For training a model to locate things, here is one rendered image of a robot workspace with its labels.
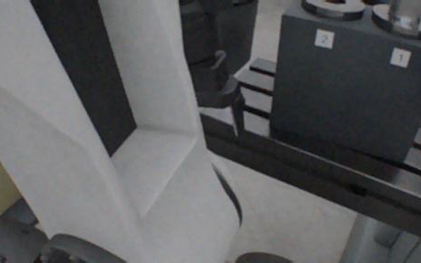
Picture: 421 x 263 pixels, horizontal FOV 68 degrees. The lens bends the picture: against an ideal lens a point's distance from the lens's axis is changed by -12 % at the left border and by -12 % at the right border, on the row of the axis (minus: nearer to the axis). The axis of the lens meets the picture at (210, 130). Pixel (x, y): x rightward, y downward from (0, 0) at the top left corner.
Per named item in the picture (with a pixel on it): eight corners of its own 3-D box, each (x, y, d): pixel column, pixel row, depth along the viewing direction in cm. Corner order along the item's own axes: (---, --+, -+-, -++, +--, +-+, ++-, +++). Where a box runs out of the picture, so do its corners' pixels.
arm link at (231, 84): (147, 113, 50) (123, 38, 43) (175, 78, 57) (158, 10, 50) (230, 120, 46) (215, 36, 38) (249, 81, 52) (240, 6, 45)
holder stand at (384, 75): (404, 164, 48) (452, 46, 35) (268, 127, 55) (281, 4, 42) (402, 120, 56) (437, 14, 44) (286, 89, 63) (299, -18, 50)
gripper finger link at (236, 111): (235, 138, 52) (228, 104, 49) (240, 125, 55) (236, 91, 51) (245, 140, 52) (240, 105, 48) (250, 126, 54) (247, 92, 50)
